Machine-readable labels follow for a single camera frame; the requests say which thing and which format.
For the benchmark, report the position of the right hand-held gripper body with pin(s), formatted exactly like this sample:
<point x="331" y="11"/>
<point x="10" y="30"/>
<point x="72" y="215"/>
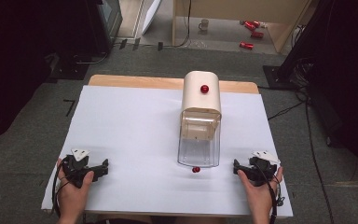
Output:
<point x="261" y="171"/>

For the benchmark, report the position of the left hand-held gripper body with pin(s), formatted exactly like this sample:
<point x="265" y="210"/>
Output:
<point x="74" y="169"/>

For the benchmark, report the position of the person's right hand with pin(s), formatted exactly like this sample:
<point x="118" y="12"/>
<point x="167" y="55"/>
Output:
<point x="262" y="199"/>

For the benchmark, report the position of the person's left hand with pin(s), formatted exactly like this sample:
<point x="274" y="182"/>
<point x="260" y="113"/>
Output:
<point x="71" y="199"/>

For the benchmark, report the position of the clear plastic container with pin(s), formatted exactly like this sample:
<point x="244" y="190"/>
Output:
<point x="199" y="152"/>

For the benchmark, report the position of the white sheet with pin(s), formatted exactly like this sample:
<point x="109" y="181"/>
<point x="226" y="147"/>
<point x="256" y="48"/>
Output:
<point x="130" y="130"/>

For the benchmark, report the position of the small red ball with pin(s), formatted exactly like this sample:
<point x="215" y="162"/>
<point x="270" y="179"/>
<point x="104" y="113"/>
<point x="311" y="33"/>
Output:
<point x="195" y="169"/>

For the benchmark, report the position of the black corner tape mark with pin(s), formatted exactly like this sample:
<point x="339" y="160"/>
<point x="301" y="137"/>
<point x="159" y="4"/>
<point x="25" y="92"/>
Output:
<point x="70" y="105"/>

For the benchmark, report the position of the wooden table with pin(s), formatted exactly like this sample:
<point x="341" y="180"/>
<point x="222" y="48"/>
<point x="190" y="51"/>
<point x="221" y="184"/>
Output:
<point x="136" y="81"/>

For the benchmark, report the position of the black flat stand base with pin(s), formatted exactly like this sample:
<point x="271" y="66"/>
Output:
<point x="68" y="68"/>

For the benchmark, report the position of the red can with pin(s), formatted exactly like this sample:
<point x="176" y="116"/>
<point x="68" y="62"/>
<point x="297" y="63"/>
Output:
<point x="257" y="34"/>
<point x="250" y="25"/>
<point x="246" y="45"/>

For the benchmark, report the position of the black metal stand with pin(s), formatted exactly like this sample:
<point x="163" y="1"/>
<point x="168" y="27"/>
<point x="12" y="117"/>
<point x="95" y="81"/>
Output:
<point x="295" y="56"/>

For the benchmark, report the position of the black tape strip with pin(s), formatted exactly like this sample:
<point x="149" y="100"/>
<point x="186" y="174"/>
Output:
<point x="123" y="44"/>
<point x="160" y="46"/>
<point x="136" y="44"/>

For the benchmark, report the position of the dark curtain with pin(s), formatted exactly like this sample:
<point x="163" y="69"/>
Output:
<point x="9" y="62"/>
<point x="351" y="77"/>

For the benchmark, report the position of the grey mug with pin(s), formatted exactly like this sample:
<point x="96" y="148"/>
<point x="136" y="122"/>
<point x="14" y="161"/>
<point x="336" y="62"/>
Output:
<point x="203" y="25"/>

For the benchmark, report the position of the white board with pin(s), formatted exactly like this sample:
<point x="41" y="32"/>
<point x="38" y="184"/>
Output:
<point x="150" y="15"/>

